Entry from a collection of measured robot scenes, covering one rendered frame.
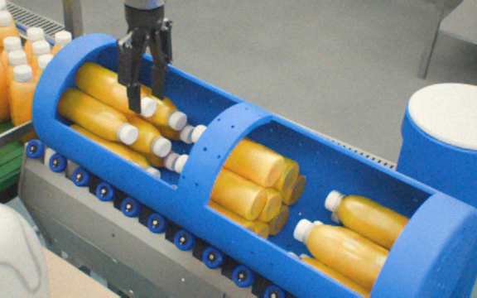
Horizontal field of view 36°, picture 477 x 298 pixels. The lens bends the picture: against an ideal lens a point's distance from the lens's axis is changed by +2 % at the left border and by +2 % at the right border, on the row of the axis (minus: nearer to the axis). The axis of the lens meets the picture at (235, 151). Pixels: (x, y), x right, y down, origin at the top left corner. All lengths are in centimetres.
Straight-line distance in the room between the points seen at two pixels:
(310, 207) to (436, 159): 39
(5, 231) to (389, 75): 326
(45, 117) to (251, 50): 266
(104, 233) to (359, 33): 304
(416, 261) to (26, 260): 58
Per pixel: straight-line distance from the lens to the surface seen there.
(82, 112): 157
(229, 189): 136
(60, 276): 129
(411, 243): 119
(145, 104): 152
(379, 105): 380
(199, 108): 164
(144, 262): 159
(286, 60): 408
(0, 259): 99
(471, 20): 414
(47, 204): 176
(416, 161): 183
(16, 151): 185
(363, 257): 126
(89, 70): 161
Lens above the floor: 200
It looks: 37 degrees down
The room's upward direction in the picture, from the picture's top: 5 degrees clockwise
